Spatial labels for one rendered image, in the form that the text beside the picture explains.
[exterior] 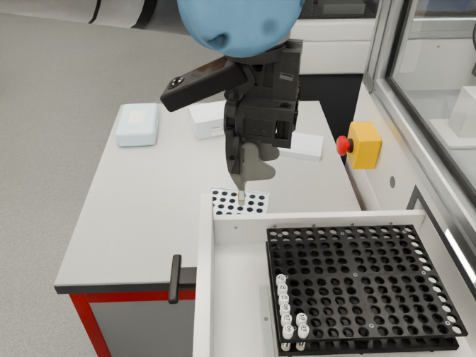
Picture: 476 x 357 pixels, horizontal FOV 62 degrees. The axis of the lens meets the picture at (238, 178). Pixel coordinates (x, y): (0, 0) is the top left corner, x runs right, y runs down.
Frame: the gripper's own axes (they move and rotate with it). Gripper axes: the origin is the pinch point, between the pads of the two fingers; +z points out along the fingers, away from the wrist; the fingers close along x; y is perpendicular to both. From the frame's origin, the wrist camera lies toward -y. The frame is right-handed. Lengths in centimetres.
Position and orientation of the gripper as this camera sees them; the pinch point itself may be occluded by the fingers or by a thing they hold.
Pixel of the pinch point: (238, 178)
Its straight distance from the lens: 56.4
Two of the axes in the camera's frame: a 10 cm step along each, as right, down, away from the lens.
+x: 2.1, -6.3, 7.5
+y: 9.8, 1.3, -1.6
